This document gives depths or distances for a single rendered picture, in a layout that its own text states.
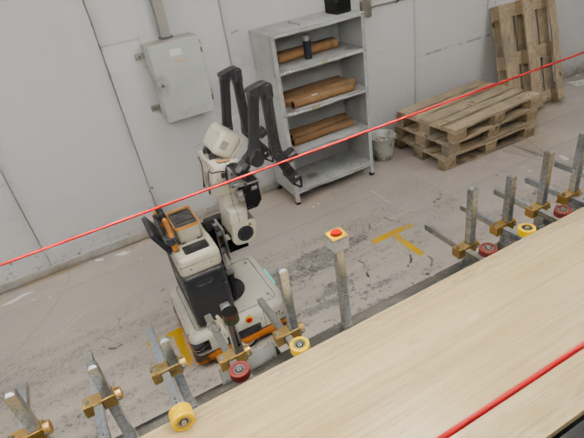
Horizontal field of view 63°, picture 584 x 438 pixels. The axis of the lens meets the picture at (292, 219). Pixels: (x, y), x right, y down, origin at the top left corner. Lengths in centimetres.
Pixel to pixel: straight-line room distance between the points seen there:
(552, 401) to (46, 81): 369
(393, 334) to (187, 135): 295
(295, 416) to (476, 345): 71
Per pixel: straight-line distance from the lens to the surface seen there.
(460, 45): 584
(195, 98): 405
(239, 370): 190
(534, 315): 207
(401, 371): 182
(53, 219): 444
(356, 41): 456
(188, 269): 273
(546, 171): 271
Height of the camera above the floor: 231
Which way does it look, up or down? 32 degrees down
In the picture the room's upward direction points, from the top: 10 degrees counter-clockwise
